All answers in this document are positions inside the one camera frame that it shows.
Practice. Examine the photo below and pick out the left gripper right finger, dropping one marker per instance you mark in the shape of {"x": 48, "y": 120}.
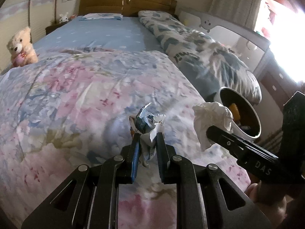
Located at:
{"x": 162, "y": 157}

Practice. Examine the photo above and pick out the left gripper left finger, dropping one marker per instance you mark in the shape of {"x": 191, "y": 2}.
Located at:
{"x": 133, "y": 158}

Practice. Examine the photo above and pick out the white blue paper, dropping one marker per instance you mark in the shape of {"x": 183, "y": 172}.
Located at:
{"x": 147, "y": 125}

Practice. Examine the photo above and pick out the white tissue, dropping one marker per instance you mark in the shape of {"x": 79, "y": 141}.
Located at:
{"x": 209, "y": 114}

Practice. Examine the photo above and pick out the orange spiky mesh ball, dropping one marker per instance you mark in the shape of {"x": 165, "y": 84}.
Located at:
{"x": 235, "y": 113}

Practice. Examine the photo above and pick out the white trash bin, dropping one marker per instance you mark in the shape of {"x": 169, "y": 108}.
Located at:
{"x": 249, "y": 126}

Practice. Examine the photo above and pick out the right hand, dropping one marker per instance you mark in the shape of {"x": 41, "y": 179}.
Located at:
{"x": 275, "y": 212}

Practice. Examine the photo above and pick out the floral pink blue quilt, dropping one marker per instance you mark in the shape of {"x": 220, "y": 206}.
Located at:
{"x": 73, "y": 108}

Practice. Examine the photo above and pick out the grey leaf pattern duvet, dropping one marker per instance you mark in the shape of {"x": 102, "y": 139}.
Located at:
{"x": 206, "y": 63}

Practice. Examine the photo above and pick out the blue bed sheet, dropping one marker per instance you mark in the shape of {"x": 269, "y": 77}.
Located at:
{"x": 127, "y": 34}

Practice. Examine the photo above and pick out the grey white baby crib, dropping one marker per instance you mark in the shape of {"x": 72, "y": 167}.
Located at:
{"x": 249, "y": 46}

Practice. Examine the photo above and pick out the white blue pillow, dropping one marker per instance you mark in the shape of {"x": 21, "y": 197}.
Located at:
{"x": 101, "y": 16}

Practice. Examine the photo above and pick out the beige teddy bear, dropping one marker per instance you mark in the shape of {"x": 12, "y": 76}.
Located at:
{"x": 21, "y": 48}

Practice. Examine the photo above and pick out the dark wooden nightstand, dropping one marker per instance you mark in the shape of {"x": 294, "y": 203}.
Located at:
{"x": 53, "y": 27}

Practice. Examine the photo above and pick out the wooden headboard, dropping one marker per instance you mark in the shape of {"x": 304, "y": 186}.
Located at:
{"x": 128, "y": 8}

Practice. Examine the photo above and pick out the small white bunny toy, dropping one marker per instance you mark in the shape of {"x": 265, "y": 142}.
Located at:
{"x": 63, "y": 18}

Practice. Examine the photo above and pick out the grey striped curtain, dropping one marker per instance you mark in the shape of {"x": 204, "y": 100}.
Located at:
{"x": 241, "y": 12}

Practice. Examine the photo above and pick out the sliding door wardrobe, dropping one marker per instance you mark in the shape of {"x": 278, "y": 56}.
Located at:
{"x": 18, "y": 14}

